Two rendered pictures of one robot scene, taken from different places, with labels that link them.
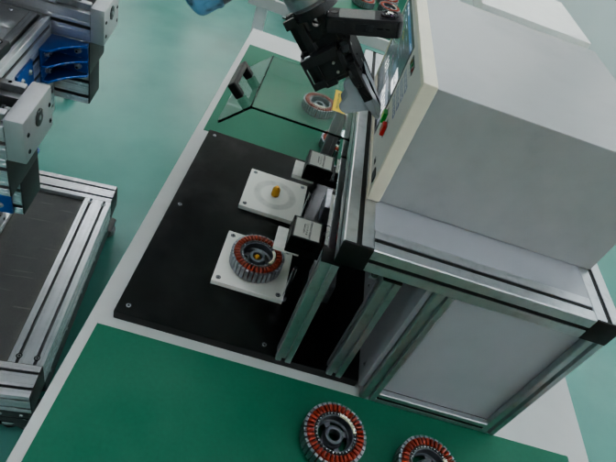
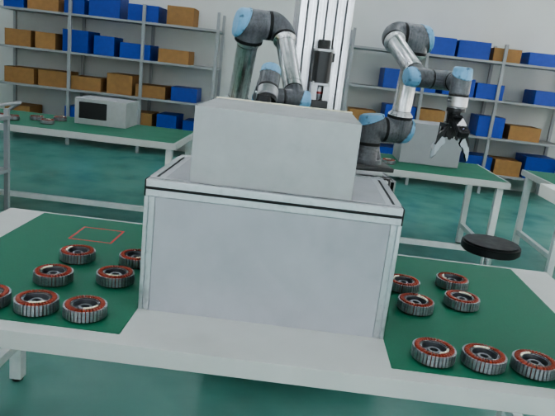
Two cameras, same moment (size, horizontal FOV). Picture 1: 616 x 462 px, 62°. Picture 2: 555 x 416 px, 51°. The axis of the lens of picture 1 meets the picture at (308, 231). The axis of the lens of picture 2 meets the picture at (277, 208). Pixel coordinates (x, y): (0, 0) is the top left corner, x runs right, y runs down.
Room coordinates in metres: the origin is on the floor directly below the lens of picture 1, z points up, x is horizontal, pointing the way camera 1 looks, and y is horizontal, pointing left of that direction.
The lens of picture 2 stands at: (1.18, -1.90, 1.45)
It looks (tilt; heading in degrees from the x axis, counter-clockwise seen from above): 14 degrees down; 99
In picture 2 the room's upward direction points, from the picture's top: 6 degrees clockwise
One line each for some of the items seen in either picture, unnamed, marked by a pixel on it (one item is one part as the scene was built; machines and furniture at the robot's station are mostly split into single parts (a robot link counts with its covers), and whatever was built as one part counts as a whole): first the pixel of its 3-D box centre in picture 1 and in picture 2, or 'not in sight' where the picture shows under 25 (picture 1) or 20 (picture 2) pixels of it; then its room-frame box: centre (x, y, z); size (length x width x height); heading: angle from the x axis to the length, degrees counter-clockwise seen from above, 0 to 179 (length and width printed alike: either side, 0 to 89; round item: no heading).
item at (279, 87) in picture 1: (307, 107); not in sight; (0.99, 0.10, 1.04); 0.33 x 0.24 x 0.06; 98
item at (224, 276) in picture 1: (254, 266); not in sight; (0.74, 0.08, 0.78); 0.15 x 0.15 x 0.01; 8
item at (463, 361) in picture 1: (467, 367); (158, 238); (0.59, -0.35, 0.91); 0.28 x 0.03 x 0.32; 98
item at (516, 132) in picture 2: not in sight; (519, 132); (3.07, 6.72, 0.87); 0.42 x 0.40 x 0.19; 7
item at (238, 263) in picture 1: (257, 258); not in sight; (0.74, 0.08, 0.80); 0.11 x 0.11 x 0.04
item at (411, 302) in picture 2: not in sight; (415, 304); (1.36, -0.15, 0.77); 0.11 x 0.11 x 0.04
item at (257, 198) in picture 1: (274, 196); not in sight; (0.98, 0.11, 0.78); 0.15 x 0.15 x 0.01; 8
